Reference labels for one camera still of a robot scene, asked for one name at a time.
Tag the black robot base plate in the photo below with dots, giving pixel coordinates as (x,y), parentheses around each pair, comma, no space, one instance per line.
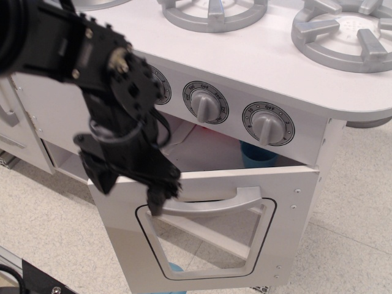
(30,279)

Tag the grey right control knob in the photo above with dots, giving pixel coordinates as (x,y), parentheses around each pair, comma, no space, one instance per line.
(268,124)

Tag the white cabinet door grey handle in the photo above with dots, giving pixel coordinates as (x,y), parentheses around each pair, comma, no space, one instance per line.
(58,113)

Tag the blue round lid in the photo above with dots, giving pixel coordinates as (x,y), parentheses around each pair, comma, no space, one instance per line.
(175,268)

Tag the white toy kitchen unit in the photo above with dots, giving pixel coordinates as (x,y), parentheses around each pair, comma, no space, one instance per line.
(259,63)

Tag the grey middle control knob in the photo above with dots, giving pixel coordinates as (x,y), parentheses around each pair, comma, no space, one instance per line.
(205,102)

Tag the grey control knob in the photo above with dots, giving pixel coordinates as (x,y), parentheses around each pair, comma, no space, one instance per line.
(268,124)
(165,88)
(205,102)

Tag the white oven door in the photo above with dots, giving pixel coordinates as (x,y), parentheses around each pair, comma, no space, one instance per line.
(226,229)

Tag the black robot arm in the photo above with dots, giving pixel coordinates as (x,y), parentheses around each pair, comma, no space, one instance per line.
(118,88)

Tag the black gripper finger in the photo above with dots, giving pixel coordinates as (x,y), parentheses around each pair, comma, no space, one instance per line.
(98,172)
(157,196)

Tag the grey left control knob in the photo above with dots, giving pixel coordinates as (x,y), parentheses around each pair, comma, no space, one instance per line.
(165,88)

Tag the grey right burner grate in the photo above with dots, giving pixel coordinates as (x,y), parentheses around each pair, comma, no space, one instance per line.
(353,36)

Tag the grey middle burner grate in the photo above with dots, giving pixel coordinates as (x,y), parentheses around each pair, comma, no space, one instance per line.
(216,21)

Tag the blue plastic cup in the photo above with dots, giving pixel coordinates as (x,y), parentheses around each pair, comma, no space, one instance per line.
(255,157)

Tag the grey burner grate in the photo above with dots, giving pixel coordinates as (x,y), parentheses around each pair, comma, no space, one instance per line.
(216,21)
(353,36)

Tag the white far-left door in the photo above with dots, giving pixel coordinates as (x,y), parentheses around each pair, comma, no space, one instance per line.
(18,135)

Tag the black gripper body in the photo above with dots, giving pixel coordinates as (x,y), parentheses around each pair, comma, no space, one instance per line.
(131,148)

